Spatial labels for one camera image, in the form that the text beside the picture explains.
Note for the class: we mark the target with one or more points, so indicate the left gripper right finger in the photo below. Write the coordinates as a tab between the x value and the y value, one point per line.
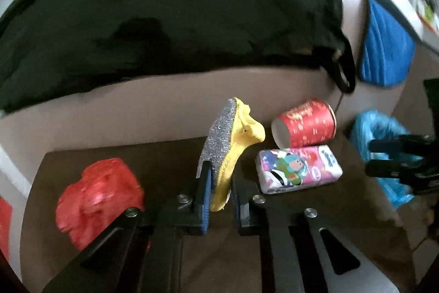
300	249

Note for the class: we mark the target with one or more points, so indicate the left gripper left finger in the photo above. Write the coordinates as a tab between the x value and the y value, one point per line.
141	251

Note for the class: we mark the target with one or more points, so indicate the silver yellow scouring sponge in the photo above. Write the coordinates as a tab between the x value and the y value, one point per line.
232	132

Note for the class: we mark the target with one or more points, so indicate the blue lined trash bin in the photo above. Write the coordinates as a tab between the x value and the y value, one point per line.
372	125

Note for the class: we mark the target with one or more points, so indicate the red plastic bag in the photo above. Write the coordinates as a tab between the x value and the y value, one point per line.
106	189

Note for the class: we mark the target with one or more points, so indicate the cartoon tissue pack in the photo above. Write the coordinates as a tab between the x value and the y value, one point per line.
293	169

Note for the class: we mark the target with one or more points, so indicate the red paper cup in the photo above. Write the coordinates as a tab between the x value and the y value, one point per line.
308	124

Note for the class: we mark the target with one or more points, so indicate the blue cloth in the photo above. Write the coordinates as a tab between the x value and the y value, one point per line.
387	48

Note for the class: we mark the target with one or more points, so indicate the black bag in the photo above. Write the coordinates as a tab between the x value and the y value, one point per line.
60	47

